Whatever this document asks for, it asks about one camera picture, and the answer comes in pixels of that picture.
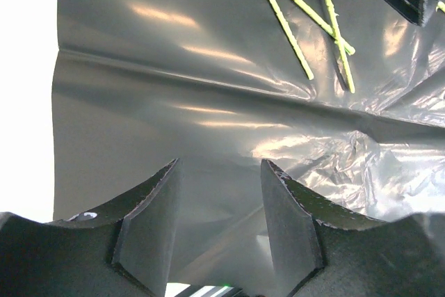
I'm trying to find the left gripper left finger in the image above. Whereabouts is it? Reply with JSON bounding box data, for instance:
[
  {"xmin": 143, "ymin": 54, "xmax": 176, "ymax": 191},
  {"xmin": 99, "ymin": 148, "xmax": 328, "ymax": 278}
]
[{"xmin": 1, "ymin": 160, "xmax": 179, "ymax": 296}]

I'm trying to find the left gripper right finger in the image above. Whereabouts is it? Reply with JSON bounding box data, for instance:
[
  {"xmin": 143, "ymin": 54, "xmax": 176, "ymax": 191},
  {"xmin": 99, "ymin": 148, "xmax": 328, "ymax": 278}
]
[{"xmin": 261, "ymin": 159, "xmax": 444, "ymax": 296}]

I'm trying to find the black wrapping paper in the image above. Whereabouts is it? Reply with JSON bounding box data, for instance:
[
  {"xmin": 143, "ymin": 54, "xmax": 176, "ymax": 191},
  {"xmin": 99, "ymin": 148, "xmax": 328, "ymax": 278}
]
[{"xmin": 52, "ymin": 0, "xmax": 444, "ymax": 290}]

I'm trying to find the artificial rose stem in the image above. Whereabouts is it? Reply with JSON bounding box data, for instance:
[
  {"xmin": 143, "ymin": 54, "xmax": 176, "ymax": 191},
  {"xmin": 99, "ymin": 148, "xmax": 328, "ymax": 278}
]
[
  {"xmin": 251, "ymin": 0, "xmax": 356, "ymax": 56},
  {"xmin": 324, "ymin": 0, "xmax": 355, "ymax": 93},
  {"xmin": 268, "ymin": 0, "xmax": 314, "ymax": 80},
  {"xmin": 435, "ymin": 1, "xmax": 445, "ymax": 13}
]

